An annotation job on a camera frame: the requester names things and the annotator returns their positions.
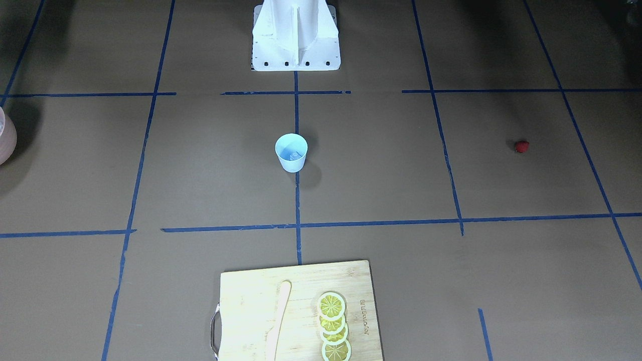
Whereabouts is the ice cube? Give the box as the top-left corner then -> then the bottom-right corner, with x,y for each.
287,151 -> 303,161

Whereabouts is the light blue plastic cup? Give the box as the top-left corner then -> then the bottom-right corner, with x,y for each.
274,133 -> 308,173

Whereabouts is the bamboo cutting board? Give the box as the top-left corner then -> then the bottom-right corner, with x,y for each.
211,260 -> 384,360

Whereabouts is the yellow plastic knife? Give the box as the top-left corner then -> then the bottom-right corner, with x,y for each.
265,280 -> 291,360

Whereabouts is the red strawberry on table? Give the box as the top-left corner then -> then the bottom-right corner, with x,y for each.
514,141 -> 530,153

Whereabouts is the pink bowl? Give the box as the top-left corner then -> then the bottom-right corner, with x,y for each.
1,108 -> 18,165

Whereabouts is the white camera pole mount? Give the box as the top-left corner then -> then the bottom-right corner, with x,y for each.
251,1 -> 341,72

